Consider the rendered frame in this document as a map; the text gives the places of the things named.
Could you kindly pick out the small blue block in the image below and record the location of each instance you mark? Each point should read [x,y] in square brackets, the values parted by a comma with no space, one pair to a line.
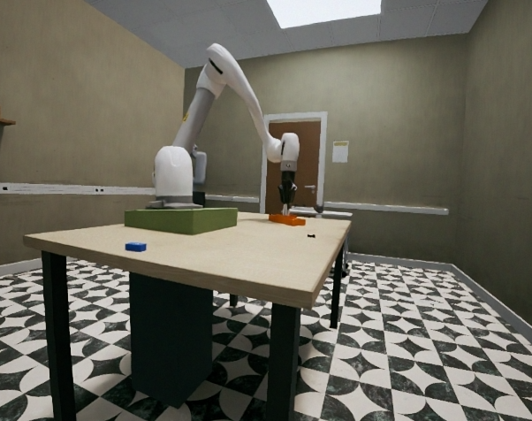
[135,246]

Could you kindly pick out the orange rack of bins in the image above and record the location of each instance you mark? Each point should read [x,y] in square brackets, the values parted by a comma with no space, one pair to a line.
[290,220]

